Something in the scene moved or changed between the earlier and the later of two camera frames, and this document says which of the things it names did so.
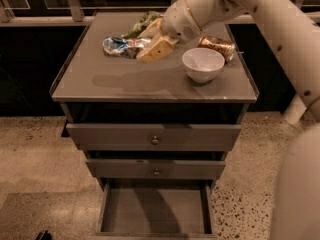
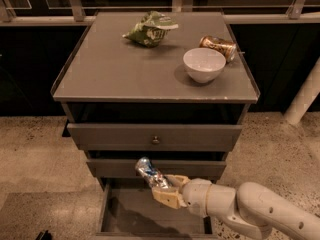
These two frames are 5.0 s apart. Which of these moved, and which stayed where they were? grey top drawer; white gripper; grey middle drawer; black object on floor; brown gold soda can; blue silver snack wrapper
Moved: blue silver snack wrapper; white gripper
Stayed: brown gold soda can; grey middle drawer; black object on floor; grey top drawer
